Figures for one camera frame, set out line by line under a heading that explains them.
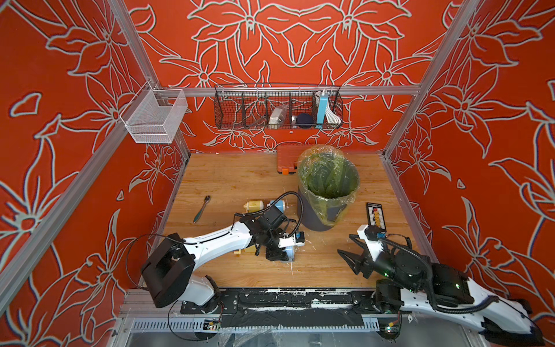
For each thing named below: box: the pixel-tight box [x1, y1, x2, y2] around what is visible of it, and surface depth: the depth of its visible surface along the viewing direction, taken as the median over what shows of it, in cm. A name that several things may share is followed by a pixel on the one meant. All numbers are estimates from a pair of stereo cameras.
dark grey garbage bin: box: [297, 184, 350, 232], surface depth 75 cm
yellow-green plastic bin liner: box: [297, 144, 360, 227], surface depth 83 cm
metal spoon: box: [192, 195, 211, 224], surface depth 99 cm
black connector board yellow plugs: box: [366, 202, 387, 233], surface depth 95 cm
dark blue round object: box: [296, 112, 313, 130], surface depth 97 cm
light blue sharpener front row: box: [282, 245, 295, 263], surface depth 76 cm
